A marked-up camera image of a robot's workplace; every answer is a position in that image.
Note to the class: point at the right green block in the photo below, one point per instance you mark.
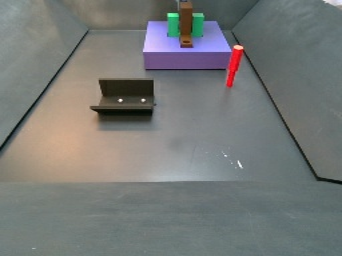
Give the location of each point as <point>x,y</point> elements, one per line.
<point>198,21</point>

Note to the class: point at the left green block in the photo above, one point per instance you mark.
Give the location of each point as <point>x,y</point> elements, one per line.
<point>173,24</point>

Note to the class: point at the purple base block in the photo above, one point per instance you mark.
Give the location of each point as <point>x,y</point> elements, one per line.
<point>165,55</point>

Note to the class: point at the black angled fixture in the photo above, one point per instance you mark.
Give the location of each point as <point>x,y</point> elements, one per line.
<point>126,95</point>

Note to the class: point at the green block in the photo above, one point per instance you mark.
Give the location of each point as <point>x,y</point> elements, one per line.
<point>173,24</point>
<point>198,21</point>

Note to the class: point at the red peg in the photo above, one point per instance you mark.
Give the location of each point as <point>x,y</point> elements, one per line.
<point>234,63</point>

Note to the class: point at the brown slotted bar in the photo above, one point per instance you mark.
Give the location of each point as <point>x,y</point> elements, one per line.
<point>186,23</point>

